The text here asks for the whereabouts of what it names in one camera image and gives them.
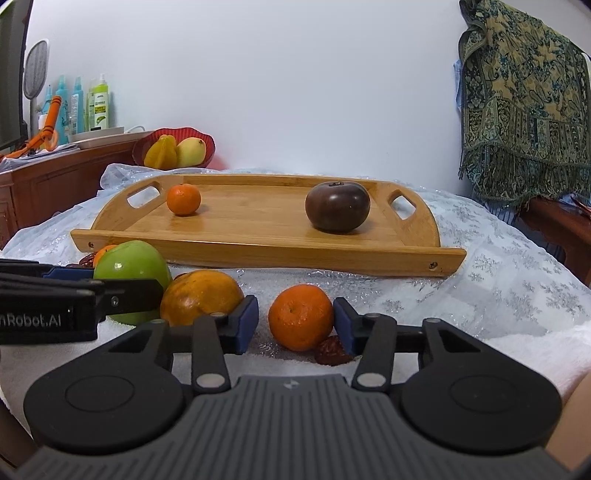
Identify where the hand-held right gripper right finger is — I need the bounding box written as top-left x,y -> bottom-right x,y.
332,296 -> 485,393

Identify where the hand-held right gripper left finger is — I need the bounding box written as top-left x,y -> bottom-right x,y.
104,295 -> 260,395

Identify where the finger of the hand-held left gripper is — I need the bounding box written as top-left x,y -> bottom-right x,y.
0,259 -> 96,281
0,272 -> 164,324

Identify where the green apple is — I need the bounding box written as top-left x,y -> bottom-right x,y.
93,240 -> 172,325

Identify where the large yellowish orange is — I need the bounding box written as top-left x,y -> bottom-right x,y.
160,270 -> 245,328

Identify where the wooden serving tray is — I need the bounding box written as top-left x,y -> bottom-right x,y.
70,173 -> 468,278

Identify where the wooden cabinet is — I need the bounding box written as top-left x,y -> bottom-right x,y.
0,137 -> 153,252

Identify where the small mandarin orange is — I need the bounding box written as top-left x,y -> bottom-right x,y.
166,183 -> 202,217

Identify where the dark purple round fruit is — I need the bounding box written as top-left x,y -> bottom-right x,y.
305,181 -> 371,233

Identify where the white plastic tray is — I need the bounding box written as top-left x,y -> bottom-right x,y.
68,126 -> 126,149

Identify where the red glass fruit bowl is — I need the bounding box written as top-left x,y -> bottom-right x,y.
132,127 -> 216,169

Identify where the yellow starfruit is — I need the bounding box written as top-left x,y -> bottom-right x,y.
144,135 -> 179,169

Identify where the yellow mango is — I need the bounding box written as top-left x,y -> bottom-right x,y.
176,137 -> 207,168

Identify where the teal spray bottle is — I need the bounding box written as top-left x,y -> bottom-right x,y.
54,76 -> 71,132
70,77 -> 87,134

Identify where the green plastic bottle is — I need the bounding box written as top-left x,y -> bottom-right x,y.
88,74 -> 112,132

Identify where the blue striped cloth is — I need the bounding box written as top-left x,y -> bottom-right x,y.
480,194 -> 570,265

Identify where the white electric fly swatter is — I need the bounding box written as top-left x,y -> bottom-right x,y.
23,40 -> 49,139

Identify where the dark monitor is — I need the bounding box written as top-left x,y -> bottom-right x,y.
0,0 -> 34,154

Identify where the wooden furniture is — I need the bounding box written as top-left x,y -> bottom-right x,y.
522,196 -> 591,278

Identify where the green patterned shawl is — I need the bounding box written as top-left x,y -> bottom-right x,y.
458,0 -> 591,209

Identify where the orange handled tool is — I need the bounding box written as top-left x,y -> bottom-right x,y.
7,96 -> 63,158

